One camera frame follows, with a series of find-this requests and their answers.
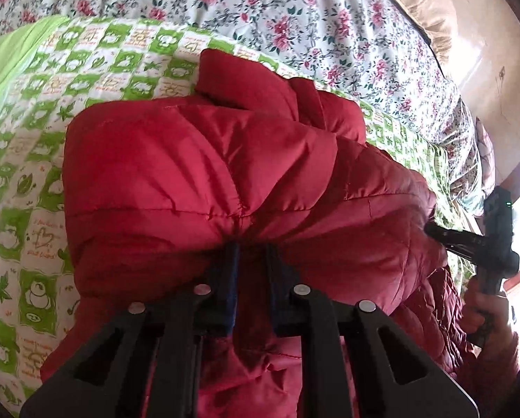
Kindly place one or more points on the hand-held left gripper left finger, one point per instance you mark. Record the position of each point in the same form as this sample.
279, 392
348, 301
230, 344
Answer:
227, 289

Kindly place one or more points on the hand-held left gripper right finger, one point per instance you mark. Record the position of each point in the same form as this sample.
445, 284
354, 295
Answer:
278, 289

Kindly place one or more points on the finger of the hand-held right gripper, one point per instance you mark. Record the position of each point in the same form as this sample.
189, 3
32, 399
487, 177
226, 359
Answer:
453, 238

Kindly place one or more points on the red puffer jacket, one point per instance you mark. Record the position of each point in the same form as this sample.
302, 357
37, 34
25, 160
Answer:
225, 191

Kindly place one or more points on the person's right hand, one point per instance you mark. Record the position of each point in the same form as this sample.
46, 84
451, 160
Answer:
497, 313

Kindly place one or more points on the pale pink patterned pillow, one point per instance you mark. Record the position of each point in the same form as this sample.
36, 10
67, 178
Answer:
486, 156

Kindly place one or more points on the green checkered blanket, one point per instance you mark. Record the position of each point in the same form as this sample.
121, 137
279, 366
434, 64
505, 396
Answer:
29, 183

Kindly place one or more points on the beige pillow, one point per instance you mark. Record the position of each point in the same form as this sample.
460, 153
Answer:
421, 4

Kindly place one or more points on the floral quilt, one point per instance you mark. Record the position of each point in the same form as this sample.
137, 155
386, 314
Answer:
260, 13

